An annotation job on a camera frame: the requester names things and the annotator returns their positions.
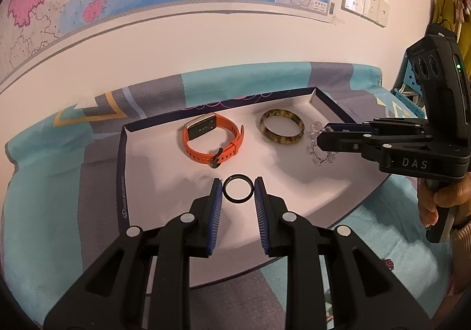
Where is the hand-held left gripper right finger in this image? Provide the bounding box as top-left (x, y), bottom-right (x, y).
top-left (254, 176), bottom-right (431, 330)

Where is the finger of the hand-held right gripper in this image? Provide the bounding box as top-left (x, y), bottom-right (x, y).
top-left (324, 118), bottom-right (427, 138)
top-left (317, 130), bottom-right (391, 169)

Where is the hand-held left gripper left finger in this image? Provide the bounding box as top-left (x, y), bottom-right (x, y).
top-left (43, 177), bottom-right (225, 330)

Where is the black ring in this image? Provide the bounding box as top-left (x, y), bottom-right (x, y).
top-left (223, 175), bottom-right (254, 203)

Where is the clear bead bracelet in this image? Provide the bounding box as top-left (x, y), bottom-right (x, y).
top-left (305, 120), bottom-right (337, 166)

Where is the white box with navy rim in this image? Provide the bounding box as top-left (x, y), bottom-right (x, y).
top-left (116, 86), bottom-right (391, 288)

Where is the person's right forearm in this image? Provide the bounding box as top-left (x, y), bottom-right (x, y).
top-left (450, 220), bottom-right (471, 272)

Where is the person's right hand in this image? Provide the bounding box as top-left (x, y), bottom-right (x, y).
top-left (417, 173), bottom-right (471, 229)

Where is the light blue plastic rack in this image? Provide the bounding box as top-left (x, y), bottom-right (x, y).
top-left (392, 58), bottom-right (427, 117)

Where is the yellow brown bangle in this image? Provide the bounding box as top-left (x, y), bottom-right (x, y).
top-left (259, 108), bottom-right (305, 146)

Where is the orange smart watch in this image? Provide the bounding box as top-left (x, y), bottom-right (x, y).
top-left (182, 113), bottom-right (246, 169)

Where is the yellow hanging object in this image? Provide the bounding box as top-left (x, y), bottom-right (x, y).
top-left (432, 0), bottom-right (471, 40)

